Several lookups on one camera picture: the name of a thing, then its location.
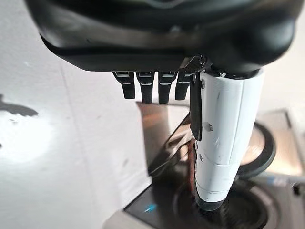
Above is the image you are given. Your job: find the reddish brown garment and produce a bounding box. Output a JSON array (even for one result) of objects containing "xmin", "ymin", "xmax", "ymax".
[{"xmin": 185, "ymin": 139, "xmax": 197, "ymax": 193}]

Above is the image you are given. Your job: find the stainless steel coffee machine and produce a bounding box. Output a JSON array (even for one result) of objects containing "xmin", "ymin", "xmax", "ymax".
[{"xmin": 102, "ymin": 101, "xmax": 305, "ymax": 229}]

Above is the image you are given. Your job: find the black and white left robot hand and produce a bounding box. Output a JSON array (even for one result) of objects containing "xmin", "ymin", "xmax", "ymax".
[{"xmin": 23, "ymin": 0, "xmax": 299, "ymax": 212}]

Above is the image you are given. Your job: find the round glass washing machine door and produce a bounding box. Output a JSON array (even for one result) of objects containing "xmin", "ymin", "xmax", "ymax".
[{"xmin": 238, "ymin": 122, "xmax": 277, "ymax": 180}]

